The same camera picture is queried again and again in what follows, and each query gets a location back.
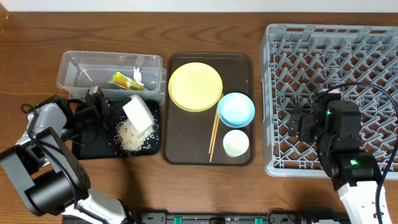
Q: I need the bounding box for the black waste tray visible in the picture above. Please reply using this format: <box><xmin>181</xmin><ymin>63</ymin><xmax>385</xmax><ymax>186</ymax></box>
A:
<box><xmin>72</xmin><ymin>100</ymin><xmax>161</xmax><ymax>160</ymax></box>

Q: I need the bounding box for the light blue bowl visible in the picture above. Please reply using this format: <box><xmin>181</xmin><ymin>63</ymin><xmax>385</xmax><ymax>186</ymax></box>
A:
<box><xmin>218</xmin><ymin>92</ymin><xmax>256</xmax><ymax>128</ymax></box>

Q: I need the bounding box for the grey plastic dishwasher rack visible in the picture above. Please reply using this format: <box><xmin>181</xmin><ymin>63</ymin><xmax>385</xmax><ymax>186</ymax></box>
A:
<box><xmin>259</xmin><ymin>24</ymin><xmax>397</xmax><ymax>178</ymax></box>

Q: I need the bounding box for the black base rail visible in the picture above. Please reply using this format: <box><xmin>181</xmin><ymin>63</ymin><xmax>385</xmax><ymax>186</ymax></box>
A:
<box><xmin>61</xmin><ymin>207</ymin><xmax>352</xmax><ymax>224</ymax></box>

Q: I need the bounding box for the green snack wrapper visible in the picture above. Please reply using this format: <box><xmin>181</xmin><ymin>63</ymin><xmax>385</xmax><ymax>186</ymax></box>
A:
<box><xmin>108</xmin><ymin>72</ymin><xmax>145</xmax><ymax>91</ymax></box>

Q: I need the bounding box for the dark brown serving tray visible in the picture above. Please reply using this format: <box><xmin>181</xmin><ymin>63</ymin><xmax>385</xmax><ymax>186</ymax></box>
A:
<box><xmin>161</xmin><ymin>52</ymin><xmax>256</xmax><ymax>166</ymax></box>

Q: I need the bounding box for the white green cup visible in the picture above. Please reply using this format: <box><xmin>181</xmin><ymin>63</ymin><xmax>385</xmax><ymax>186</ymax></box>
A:
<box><xmin>223</xmin><ymin>129</ymin><xmax>249</xmax><ymax>157</ymax></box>

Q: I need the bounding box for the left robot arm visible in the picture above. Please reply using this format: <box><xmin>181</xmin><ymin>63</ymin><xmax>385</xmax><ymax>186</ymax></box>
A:
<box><xmin>1</xmin><ymin>86</ymin><xmax>135</xmax><ymax>223</ymax></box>

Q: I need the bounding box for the white tissue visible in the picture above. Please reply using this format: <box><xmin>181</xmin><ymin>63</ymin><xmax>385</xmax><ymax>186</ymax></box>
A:
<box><xmin>133</xmin><ymin>67</ymin><xmax>144</xmax><ymax>86</ymax></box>

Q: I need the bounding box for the yellow plate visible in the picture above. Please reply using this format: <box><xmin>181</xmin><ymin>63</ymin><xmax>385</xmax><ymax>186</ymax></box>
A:
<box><xmin>169</xmin><ymin>62</ymin><xmax>223</xmax><ymax>112</ymax></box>

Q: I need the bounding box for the clear plastic waste bin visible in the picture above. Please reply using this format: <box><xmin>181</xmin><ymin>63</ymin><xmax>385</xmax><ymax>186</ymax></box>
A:
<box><xmin>57</xmin><ymin>51</ymin><xmax>167</xmax><ymax>105</ymax></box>

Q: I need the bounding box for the pile of rice grains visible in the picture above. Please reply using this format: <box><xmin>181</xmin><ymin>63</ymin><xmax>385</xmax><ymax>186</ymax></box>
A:
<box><xmin>114</xmin><ymin>119</ymin><xmax>158</xmax><ymax>154</ymax></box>

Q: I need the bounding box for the white rice bowl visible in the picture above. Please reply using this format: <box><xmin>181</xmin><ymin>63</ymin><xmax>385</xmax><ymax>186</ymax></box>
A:
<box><xmin>123</xmin><ymin>95</ymin><xmax>154</xmax><ymax>134</ymax></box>

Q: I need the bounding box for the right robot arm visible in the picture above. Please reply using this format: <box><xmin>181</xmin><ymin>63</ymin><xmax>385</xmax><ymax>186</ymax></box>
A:
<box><xmin>288</xmin><ymin>89</ymin><xmax>391</xmax><ymax>223</ymax></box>

